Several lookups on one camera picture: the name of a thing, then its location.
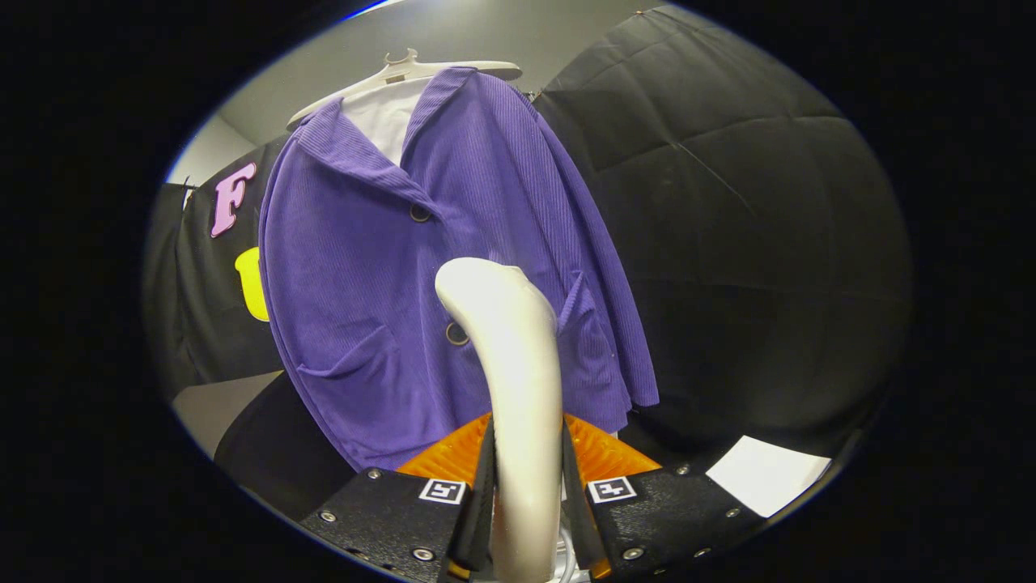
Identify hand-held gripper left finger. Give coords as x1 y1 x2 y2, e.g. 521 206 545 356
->
299 413 496 583

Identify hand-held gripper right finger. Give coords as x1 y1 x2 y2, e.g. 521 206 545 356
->
563 415 766 583

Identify white garment steamer head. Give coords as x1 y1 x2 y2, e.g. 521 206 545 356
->
435 257 565 583

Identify purple corduroy jacket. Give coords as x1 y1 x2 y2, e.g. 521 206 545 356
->
257 67 660 472

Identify black quilted curtain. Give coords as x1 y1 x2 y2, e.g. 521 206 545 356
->
144 182 203 398
530 4 915 479

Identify black backdrop cloth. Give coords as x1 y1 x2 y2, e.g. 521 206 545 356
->
174 134 361 523

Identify cream plastic hanger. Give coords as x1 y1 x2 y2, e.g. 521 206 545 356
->
286 47 524 130

